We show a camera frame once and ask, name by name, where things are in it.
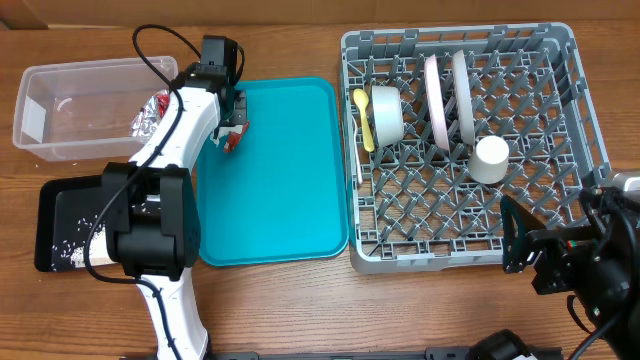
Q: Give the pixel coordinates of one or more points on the gray bowl of grains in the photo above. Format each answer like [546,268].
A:
[388,115]

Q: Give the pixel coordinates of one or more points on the teal serving tray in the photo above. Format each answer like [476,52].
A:
[280,195]

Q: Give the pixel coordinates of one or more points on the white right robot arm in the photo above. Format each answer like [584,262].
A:
[596,264]

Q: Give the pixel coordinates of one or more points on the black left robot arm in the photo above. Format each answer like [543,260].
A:
[150,218]

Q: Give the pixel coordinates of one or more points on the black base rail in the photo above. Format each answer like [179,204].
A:
[434,353]

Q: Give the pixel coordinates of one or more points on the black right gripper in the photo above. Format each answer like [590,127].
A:
[560,247]

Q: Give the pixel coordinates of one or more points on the clear plastic bin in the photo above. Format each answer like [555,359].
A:
[82,110]

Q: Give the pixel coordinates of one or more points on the white paper cup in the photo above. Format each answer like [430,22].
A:
[489,161]

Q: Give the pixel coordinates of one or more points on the red sauce packet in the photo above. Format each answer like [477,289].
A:
[234,135]

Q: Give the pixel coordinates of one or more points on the gray plate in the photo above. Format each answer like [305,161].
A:
[463,98]

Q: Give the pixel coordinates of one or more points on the white napkin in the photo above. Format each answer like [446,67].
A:
[215,140]

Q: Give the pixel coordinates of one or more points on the yellow plastic spoon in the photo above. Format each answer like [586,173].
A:
[361,100]

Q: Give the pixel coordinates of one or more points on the gray dishwasher rack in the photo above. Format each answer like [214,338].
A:
[418,209]

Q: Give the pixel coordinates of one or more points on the foil wrapper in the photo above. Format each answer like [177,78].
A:
[150,115]

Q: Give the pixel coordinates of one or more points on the black plastic tray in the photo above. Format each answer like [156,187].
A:
[67,214]

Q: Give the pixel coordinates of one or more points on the pink plastic utensil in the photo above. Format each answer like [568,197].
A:
[356,151]

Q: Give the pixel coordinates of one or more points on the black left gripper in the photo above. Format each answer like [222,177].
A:
[241,113]

